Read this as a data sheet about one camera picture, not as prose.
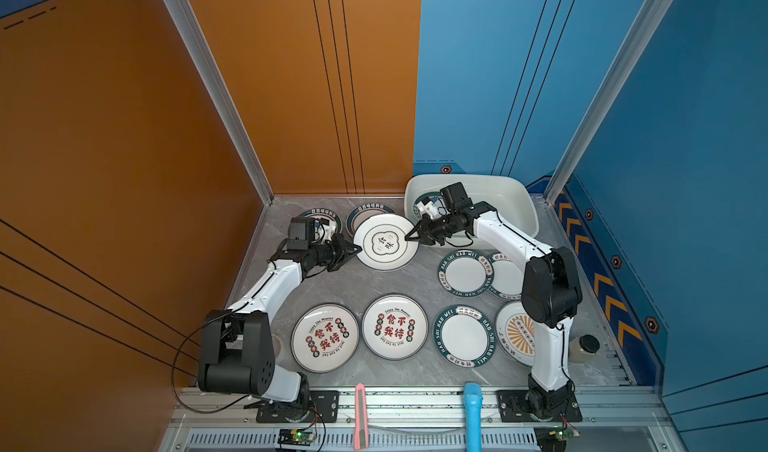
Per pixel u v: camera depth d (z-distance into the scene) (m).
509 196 1.17
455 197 0.76
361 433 0.69
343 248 0.76
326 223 0.83
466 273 0.97
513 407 0.72
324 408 0.73
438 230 0.79
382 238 0.87
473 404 0.71
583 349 0.74
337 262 0.78
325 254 0.74
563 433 0.70
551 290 0.53
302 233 0.69
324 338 0.85
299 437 0.71
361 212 1.14
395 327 0.86
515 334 0.84
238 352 0.43
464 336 0.85
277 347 0.82
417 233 0.85
